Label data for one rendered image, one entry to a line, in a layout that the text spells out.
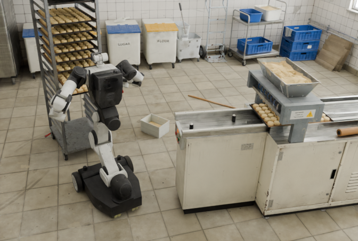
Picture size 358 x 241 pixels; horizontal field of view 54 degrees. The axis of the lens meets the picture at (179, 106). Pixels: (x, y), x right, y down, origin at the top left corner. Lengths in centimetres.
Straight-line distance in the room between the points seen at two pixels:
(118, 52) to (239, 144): 357
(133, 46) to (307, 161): 381
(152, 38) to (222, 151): 350
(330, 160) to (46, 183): 267
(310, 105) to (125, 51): 390
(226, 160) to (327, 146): 83
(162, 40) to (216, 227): 371
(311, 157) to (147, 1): 441
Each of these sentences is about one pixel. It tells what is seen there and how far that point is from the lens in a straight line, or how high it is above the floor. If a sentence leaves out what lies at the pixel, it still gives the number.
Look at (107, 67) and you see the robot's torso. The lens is 294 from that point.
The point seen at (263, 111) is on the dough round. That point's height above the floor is 92.
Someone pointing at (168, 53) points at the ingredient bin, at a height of 28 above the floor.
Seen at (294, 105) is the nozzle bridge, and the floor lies 118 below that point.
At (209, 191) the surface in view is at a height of 27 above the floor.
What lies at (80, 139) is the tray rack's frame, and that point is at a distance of 413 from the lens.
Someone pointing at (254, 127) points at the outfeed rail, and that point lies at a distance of 296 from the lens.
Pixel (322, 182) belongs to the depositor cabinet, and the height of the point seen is 39.
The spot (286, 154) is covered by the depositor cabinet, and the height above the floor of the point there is 73.
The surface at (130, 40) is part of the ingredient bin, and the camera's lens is 602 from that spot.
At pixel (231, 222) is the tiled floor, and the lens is 335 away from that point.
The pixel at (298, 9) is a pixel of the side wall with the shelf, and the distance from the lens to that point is 790.
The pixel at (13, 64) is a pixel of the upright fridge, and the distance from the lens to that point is 585.
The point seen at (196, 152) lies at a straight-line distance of 290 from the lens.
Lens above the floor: 237
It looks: 28 degrees down
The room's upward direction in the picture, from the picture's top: 2 degrees clockwise
